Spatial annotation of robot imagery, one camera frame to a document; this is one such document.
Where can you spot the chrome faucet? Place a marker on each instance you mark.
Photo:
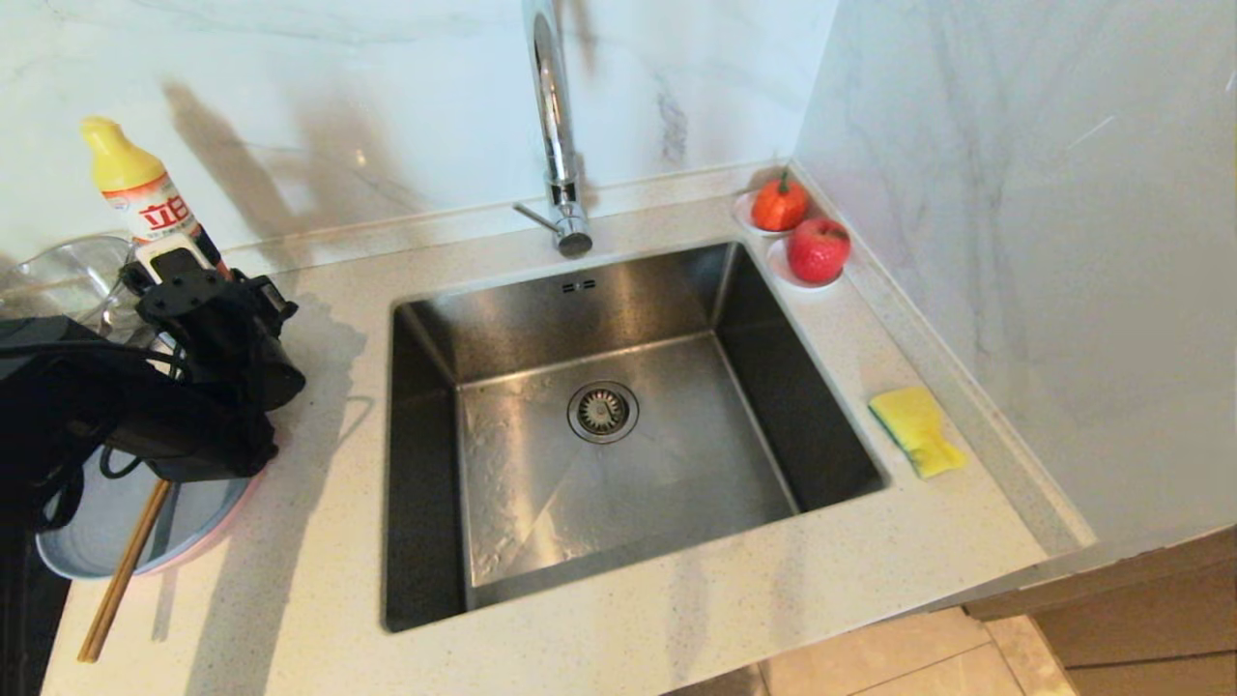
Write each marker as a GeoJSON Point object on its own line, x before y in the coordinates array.
{"type": "Point", "coordinates": [559, 126]}

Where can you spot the orange dish soap bottle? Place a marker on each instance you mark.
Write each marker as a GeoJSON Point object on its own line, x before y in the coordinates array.
{"type": "Point", "coordinates": [145, 208]}

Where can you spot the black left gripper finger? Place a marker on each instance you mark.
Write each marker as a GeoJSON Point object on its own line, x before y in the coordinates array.
{"type": "Point", "coordinates": [277, 298]}
{"type": "Point", "coordinates": [140, 280]}

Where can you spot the clear glass bowl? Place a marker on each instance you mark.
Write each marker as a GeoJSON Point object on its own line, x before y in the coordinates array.
{"type": "Point", "coordinates": [58, 275]}

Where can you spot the small white dish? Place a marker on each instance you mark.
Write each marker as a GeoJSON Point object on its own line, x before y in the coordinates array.
{"type": "Point", "coordinates": [742, 220]}
{"type": "Point", "coordinates": [781, 275]}

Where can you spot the pink plate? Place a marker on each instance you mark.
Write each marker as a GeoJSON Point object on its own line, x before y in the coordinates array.
{"type": "Point", "coordinates": [237, 507]}

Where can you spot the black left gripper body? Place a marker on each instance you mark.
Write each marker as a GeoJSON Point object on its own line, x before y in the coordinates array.
{"type": "Point", "coordinates": [213, 304]}

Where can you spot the light blue plate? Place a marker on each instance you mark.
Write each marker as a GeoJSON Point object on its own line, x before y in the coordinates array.
{"type": "Point", "coordinates": [208, 507]}

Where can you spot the stainless steel sink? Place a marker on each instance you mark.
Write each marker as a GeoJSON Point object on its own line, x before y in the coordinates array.
{"type": "Point", "coordinates": [676, 416]}

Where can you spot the metal drain strainer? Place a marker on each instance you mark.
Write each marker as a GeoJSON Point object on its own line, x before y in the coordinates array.
{"type": "Point", "coordinates": [603, 412]}

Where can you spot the orange toy pumpkin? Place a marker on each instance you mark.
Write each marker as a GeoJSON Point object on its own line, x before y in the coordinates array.
{"type": "Point", "coordinates": [779, 206]}

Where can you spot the yellow green sponge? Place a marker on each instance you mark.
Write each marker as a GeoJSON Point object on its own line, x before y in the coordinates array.
{"type": "Point", "coordinates": [913, 425]}

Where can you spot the wooden cabinet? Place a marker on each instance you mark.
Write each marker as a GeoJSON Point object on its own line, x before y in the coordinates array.
{"type": "Point", "coordinates": [1140, 619]}

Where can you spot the red toy apple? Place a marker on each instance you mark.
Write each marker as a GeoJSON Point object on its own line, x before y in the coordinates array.
{"type": "Point", "coordinates": [817, 251]}

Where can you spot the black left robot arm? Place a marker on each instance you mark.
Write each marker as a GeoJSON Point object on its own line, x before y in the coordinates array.
{"type": "Point", "coordinates": [58, 406]}

